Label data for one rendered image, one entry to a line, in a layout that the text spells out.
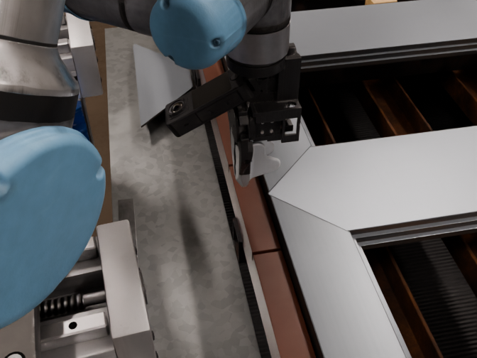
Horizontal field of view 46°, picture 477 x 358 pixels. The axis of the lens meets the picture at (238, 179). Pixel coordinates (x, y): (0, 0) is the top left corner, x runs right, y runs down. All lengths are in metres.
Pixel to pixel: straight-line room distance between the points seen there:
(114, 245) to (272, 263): 0.26
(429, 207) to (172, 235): 0.43
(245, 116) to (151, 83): 0.61
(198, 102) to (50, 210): 0.42
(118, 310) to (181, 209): 0.53
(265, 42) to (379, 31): 0.63
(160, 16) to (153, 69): 0.81
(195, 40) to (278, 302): 0.36
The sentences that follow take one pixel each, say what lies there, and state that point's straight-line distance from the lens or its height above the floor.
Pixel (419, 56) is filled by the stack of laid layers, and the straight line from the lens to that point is 1.21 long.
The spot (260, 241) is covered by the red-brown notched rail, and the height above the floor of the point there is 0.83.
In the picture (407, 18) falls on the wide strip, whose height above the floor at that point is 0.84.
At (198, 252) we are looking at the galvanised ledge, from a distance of 0.96.
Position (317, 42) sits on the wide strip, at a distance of 1.17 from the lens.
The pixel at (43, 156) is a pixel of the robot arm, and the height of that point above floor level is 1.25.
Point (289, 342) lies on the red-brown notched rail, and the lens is 0.69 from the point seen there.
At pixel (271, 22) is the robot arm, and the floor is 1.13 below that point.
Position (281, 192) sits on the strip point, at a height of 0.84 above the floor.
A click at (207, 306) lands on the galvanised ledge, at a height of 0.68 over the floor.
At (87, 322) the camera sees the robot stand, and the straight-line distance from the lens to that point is 0.52.
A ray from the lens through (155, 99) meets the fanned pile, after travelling 1.22.
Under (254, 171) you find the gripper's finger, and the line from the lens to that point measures 0.76.
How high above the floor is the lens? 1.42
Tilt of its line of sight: 43 degrees down
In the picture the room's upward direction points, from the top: straight up
